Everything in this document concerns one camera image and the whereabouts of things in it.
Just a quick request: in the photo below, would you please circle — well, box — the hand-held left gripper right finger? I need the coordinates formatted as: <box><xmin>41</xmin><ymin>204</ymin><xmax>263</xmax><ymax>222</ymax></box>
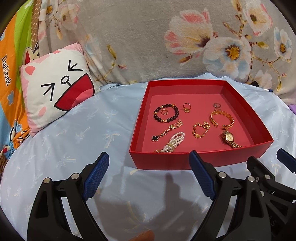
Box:
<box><xmin>189</xmin><ymin>150</ymin><xmax>273</xmax><ymax>241</ymax></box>

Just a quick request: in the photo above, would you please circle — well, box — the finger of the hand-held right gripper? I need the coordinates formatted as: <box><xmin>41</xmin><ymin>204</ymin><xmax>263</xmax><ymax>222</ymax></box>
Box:
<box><xmin>277</xmin><ymin>148</ymin><xmax>296</xmax><ymax>173</ymax></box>
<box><xmin>246</xmin><ymin>156</ymin><xmax>296</xmax><ymax>204</ymax></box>

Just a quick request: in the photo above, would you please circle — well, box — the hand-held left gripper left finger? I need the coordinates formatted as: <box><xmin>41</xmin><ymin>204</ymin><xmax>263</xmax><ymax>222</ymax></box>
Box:
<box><xmin>26</xmin><ymin>152</ymin><xmax>110</xmax><ymax>241</ymax></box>

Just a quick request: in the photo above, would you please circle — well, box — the thin gold chain bracelet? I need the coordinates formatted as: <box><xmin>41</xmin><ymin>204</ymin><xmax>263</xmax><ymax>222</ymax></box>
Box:
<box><xmin>192</xmin><ymin>121</ymin><xmax>210</xmax><ymax>139</ymax></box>

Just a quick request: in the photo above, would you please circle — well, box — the pearl bracelet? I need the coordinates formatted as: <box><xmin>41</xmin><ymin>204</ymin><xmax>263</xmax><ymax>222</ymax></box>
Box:
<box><xmin>154</xmin><ymin>131</ymin><xmax>185</xmax><ymax>153</ymax></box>

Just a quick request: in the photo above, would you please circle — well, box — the gold wristwatch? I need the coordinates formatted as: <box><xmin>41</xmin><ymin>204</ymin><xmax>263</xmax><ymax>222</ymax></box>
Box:
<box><xmin>220</xmin><ymin>130</ymin><xmax>243</xmax><ymax>149</ymax></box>

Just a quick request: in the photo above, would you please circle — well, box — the black clover gold necklace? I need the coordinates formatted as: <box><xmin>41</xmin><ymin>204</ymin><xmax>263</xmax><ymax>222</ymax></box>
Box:
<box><xmin>151</xmin><ymin>119</ymin><xmax>184</xmax><ymax>142</ymax></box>

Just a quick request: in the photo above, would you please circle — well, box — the red cardboard box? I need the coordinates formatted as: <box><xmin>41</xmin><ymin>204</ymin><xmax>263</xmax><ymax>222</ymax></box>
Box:
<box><xmin>129</xmin><ymin>79</ymin><xmax>274</xmax><ymax>170</ymax></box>

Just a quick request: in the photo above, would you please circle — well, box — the light blue bed sheet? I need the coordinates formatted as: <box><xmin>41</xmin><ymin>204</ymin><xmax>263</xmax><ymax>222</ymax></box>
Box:
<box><xmin>0</xmin><ymin>73</ymin><xmax>296</xmax><ymax>241</ymax></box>

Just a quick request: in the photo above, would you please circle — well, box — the cat face pillow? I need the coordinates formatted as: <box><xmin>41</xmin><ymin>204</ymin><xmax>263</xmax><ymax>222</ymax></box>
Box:
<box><xmin>20</xmin><ymin>43</ymin><xmax>101</xmax><ymax>137</ymax></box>

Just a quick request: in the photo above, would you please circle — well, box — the grey floral blanket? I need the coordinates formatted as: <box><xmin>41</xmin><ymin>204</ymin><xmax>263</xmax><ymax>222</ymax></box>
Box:
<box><xmin>35</xmin><ymin>0</ymin><xmax>296</xmax><ymax>105</ymax></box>

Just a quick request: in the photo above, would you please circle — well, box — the colourful cartoon cloth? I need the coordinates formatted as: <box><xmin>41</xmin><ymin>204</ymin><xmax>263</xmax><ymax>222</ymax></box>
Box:
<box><xmin>0</xmin><ymin>0</ymin><xmax>47</xmax><ymax>167</ymax></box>

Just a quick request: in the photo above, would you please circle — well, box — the gold chain bangle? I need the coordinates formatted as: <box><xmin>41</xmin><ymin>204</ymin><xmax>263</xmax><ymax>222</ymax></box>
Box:
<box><xmin>210</xmin><ymin>111</ymin><xmax>234</xmax><ymax>130</ymax></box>

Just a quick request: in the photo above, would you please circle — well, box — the dark bead bracelet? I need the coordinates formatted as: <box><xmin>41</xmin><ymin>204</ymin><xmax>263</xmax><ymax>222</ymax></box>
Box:
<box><xmin>154</xmin><ymin>105</ymin><xmax>179</xmax><ymax>123</ymax></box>

